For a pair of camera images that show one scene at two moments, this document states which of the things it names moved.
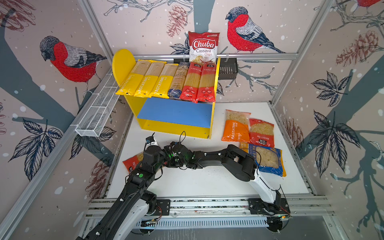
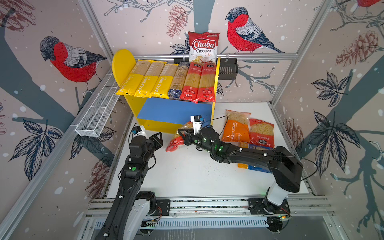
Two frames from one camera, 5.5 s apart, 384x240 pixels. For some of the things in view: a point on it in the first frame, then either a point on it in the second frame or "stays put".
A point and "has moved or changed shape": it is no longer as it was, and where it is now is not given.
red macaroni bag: x=132 y=163 has moved or changed shape
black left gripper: x=162 y=152 → x=159 y=142
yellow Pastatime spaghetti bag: x=149 y=80 stays put
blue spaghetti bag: x=178 y=80 stays put
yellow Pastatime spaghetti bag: x=163 y=84 stays put
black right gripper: x=169 y=163 → x=188 y=138
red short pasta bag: x=261 y=133 stays put
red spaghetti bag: x=190 y=89 stays put
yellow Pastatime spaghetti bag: x=130 y=85 stays put
